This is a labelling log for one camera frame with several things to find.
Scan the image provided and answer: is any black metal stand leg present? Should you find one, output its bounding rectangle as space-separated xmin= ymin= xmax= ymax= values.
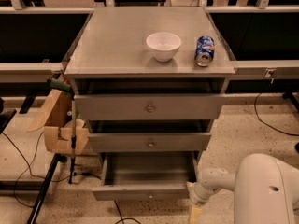
xmin=26 ymin=154 xmax=62 ymax=224

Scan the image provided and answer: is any black floor cable right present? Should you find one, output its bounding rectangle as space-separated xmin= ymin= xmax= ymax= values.
xmin=252 ymin=92 xmax=299 ymax=137

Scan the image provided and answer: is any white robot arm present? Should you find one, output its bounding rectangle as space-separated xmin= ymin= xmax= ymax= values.
xmin=187 ymin=154 xmax=299 ymax=224

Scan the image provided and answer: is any grey top drawer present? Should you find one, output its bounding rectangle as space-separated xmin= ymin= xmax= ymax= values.
xmin=75 ymin=94 xmax=225 ymax=120

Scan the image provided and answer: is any grey bottom drawer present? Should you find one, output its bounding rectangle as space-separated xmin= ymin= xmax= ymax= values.
xmin=93 ymin=151 xmax=197 ymax=201

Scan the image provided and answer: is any black floor cable centre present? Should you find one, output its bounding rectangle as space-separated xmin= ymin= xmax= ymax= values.
xmin=73 ymin=171 xmax=142 ymax=224

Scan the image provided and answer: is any black floor cable left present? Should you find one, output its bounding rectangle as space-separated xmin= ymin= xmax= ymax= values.
xmin=0 ymin=130 xmax=71 ymax=209

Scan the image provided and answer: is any open cardboard box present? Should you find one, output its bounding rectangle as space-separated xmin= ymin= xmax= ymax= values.
xmin=26 ymin=75 xmax=94 ymax=156

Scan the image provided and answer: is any grey three-drawer cabinet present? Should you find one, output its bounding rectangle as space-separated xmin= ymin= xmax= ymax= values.
xmin=63 ymin=6 xmax=236 ymax=175

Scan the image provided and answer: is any grey drawer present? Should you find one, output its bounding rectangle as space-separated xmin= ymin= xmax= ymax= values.
xmin=75 ymin=94 xmax=225 ymax=120
xmin=93 ymin=151 xmax=197 ymax=201
xmin=88 ymin=133 xmax=211 ymax=152

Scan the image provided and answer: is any blue soda can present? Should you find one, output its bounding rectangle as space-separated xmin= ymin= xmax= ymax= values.
xmin=194 ymin=35 xmax=215 ymax=67

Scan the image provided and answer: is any grey middle drawer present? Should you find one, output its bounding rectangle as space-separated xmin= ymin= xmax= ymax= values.
xmin=88 ymin=133 xmax=211 ymax=152

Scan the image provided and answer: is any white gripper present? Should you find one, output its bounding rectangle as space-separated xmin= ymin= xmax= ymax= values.
xmin=186 ymin=181 xmax=220 ymax=224

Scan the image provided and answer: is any black floor cable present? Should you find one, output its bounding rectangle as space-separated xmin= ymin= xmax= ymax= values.
xmin=252 ymin=92 xmax=299 ymax=137
xmin=0 ymin=130 xmax=71 ymax=209
xmin=73 ymin=171 xmax=142 ymax=224

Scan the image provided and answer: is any green-handled metal pole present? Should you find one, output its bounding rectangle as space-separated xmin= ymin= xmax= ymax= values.
xmin=47 ymin=77 xmax=77 ymax=184

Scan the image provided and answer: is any white bowl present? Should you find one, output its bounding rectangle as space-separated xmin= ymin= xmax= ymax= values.
xmin=146 ymin=32 xmax=181 ymax=62

